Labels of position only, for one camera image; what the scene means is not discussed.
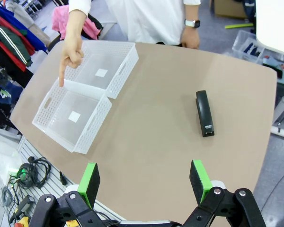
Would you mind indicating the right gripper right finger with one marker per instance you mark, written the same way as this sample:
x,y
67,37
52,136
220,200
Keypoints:
x,y
201,184

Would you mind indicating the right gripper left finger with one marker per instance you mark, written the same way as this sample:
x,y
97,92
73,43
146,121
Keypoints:
x,y
87,189

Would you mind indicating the black stapler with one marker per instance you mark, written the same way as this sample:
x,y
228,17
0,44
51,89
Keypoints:
x,y
204,113

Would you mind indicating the person left forearm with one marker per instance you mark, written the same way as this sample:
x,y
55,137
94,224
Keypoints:
x,y
192,13

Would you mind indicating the person right forearm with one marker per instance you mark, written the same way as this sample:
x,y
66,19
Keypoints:
x,y
75,26

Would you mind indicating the person right hand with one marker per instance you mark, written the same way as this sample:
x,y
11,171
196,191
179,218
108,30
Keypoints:
x,y
72,55

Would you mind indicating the person left hand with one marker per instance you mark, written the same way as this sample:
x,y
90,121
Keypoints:
x,y
190,37

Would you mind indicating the white perforated plastic basket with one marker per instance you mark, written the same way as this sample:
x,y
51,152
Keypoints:
x,y
61,132
123,59

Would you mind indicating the grey handheld tool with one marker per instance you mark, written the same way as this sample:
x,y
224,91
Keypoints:
x,y
22,206

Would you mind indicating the yellow red emergency stop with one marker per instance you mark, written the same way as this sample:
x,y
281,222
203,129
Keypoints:
x,y
22,221

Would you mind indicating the navy printed garment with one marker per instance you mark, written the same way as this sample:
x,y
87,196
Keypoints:
x,y
6,93

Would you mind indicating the white band wristwatch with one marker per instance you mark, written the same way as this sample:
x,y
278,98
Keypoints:
x,y
192,23

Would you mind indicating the green stick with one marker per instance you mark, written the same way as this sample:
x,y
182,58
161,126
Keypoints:
x,y
239,25

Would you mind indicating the green striped jacket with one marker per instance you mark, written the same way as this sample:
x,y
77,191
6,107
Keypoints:
x,y
11,42

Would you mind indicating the person torso white hoodie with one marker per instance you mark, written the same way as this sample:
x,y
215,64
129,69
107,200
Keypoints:
x,y
146,21

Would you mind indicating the pink cloth pile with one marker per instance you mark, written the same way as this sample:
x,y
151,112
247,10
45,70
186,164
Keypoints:
x,y
61,19

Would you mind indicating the blue garment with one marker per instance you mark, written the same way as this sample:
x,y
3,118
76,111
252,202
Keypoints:
x,y
21,26

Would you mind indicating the white background table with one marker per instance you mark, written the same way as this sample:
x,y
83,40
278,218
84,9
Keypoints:
x,y
274,23

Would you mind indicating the cardboard box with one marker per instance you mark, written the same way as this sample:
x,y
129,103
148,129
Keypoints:
x,y
229,9

